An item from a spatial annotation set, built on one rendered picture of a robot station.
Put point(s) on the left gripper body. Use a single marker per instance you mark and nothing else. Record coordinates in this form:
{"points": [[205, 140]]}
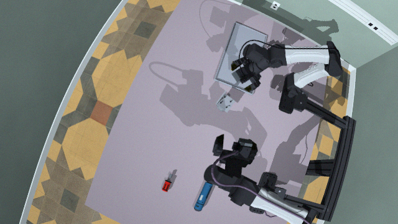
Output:
{"points": [[232, 165]]}

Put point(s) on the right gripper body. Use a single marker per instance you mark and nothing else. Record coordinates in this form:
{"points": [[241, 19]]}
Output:
{"points": [[254, 69]]}

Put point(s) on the red-handled screwdriver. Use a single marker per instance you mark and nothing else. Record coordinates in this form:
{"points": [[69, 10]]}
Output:
{"points": [[167, 184]]}

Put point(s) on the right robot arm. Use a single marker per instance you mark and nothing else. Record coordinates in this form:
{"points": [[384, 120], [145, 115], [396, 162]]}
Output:
{"points": [[329, 65]]}

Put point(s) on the grey metal l-bracket with holes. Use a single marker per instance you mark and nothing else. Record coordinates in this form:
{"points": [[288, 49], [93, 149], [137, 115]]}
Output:
{"points": [[225, 102]]}

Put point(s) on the blue screwdriver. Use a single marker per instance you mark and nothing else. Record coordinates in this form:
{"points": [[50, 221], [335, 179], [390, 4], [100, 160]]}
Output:
{"points": [[203, 196]]}

